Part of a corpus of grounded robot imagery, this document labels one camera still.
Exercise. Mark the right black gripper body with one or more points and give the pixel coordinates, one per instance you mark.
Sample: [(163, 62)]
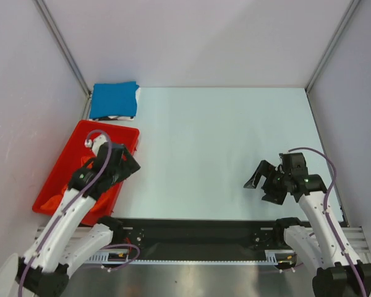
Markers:
[(276, 179)]

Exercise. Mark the aluminium frame rail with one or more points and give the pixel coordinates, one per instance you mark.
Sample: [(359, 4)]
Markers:
[(354, 239)]

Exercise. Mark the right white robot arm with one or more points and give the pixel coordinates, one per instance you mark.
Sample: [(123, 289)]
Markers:
[(325, 251)]

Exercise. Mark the folded blue t shirt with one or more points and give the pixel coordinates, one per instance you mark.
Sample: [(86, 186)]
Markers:
[(114, 100)]

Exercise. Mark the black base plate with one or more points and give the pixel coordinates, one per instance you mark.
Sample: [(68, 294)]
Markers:
[(176, 252)]

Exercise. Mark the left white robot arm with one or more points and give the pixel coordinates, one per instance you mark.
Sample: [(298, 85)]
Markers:
[(47, 266)]

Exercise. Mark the orange t shirt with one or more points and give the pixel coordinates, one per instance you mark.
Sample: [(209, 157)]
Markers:
[(62, 177)]

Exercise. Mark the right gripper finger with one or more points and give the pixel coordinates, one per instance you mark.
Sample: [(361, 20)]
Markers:
[(274, 197), (263, 170)]

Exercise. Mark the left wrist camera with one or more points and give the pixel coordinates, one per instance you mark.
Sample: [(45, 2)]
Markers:
[(95, 143)]

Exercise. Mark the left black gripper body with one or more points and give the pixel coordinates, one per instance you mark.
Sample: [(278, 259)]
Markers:
[(127, 167)]

